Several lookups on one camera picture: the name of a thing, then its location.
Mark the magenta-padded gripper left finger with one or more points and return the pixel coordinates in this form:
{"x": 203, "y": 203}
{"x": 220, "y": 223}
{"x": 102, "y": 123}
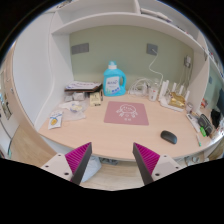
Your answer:
{"x": 78, "y": 156}

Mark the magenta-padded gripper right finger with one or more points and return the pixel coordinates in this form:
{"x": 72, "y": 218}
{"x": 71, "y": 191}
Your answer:
{"x": 147, "y": 157}

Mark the black computer mouse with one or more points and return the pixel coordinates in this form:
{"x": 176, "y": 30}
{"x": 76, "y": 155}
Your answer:
{"x": 168, "y": 137}

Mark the pink printed mouse pad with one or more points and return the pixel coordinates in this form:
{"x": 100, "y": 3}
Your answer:
{"x": 126, "y": 113}

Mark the white packet with yellow print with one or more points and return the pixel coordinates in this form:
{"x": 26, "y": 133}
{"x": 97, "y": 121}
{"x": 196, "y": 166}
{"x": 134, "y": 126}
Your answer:
{"x": 55, "y": 120}

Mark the clear plastic bag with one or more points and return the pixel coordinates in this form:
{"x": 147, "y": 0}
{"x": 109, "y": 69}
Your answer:
{"x": 75, "y": 110}

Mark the green-tipped white pen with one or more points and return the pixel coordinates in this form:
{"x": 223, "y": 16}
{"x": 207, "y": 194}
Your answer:
{"x": 198, "y": 140}

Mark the white remote control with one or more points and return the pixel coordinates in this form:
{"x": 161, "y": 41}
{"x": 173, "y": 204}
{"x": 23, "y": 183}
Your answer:
{"x": 193, "y": 122}

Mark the small grey packet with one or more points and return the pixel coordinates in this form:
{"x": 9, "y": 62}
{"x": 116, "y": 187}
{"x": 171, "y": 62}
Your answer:
{"x": 79, "y": 96}
{"x": 69, "y": 98}

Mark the small beige box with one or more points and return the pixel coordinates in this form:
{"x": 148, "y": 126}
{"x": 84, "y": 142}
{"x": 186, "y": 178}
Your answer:
{"x": 95, "y": 99}

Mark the small green packet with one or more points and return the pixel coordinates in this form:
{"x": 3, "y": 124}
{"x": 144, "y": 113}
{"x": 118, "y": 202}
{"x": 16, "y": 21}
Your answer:
{"x": 203, "y": 131}

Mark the white router with antennas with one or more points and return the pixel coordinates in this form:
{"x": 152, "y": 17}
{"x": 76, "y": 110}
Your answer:
{"x": 164, "y": 96}

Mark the gold foil bag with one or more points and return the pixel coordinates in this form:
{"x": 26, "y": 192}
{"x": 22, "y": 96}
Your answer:
{"x": 177, "y": 100}

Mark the small white jar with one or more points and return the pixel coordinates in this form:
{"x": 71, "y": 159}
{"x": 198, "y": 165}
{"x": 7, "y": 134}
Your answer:
{"x": 189, "y": 107}

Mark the stack of booklets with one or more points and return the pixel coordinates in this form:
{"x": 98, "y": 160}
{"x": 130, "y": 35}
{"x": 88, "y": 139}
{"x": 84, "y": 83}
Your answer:
{"x": 81, "y": 86}

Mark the black bag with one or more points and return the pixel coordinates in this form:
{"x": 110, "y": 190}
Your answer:
{"x": 215, "y": 118}

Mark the blue detergent bottle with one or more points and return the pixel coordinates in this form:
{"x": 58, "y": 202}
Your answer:
{"x": 112, "y": 83}

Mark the black monitor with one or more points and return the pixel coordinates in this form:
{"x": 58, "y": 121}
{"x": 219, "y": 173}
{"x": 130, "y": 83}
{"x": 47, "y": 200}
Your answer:
{"x": 221, "y": 101}

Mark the white shelf unit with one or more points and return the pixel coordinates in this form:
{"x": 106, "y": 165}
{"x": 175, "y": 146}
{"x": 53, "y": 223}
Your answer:
{"x": 110, "y": 20}

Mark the white wall charger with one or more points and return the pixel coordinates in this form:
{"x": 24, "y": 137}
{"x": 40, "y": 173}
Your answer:
{"x": 188, "y": 61}

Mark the grey blank wall plate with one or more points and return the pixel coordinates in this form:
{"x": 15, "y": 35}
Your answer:
{"x": 80, "y": 48}

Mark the grey wall socket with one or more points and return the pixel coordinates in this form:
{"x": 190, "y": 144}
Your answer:
{"x": 152, "y": 49}

